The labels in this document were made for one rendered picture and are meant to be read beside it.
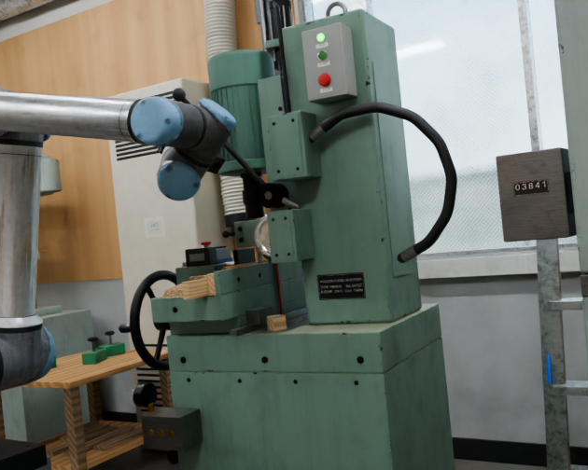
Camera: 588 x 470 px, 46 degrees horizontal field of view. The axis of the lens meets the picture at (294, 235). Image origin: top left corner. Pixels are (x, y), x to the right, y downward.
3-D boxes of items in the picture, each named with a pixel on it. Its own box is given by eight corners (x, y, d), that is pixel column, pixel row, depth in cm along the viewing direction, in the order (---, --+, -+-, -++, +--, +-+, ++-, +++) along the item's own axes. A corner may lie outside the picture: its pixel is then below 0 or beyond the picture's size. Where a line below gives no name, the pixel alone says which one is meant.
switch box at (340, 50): (318, 104, 164) (312, 36, 164) (357, 97, 160) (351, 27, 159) (307, 101, 159) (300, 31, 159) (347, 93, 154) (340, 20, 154)
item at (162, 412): (163, 437, 177) (161, 407, 177) (203, 440, 172) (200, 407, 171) (141, 449, 170) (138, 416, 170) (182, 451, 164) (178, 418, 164)
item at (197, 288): (315, 270, 218) (315, 257, 218) (322, 269, 217) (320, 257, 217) (183, 299, 158) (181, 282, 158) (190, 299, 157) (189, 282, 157)
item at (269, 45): (281, 73, 185) (275, 9, 185) (308, 67, 182) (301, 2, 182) (266, 68, 178) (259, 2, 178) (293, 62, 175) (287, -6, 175)
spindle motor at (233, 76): (241, 178, 199) (230, 69, 199) (295, 170, 190) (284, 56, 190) (204, 176, 183) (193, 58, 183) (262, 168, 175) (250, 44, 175)
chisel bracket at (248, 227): (250, 252, 192) (246, 221, 192) (294, 248, 186) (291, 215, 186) (235, 254, 186) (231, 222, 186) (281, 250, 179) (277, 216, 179)
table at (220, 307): (248, 294, 229) (246, 275, 229) (332, 289, 215) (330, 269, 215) (121, 324, 176) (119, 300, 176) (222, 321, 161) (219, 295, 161)
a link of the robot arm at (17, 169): (-39, 388, 175) (-29, 87, 170) (18, 374, 191) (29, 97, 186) (3, 400, 168) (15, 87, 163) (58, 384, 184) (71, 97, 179)
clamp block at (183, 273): (207, 293, 209) (204, 263, 209) (245, 291, 203) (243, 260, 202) (176, 299, 196) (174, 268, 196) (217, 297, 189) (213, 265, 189)
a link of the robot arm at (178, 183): (210, 175, 146) (186, 213, 149) (211, 156, 157) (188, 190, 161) (170, 153, 143) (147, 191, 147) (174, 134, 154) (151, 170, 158)
